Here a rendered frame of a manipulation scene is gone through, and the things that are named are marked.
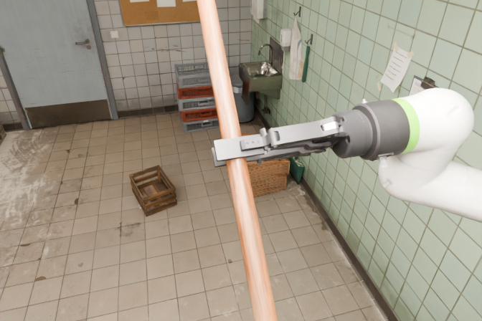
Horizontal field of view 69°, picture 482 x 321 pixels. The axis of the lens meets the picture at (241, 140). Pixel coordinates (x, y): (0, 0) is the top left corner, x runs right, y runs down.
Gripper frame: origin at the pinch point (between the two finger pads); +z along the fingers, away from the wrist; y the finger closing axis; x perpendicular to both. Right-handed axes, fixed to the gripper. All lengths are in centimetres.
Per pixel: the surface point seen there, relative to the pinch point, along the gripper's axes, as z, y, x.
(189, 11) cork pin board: -37, 310, 256
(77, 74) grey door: 105, 357, 212
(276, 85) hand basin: -109, 276, 132
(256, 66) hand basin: -99, 298, 167
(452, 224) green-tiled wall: -118, 106, -26
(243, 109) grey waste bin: -89, 358, 141
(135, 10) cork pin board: 24, 306, 258
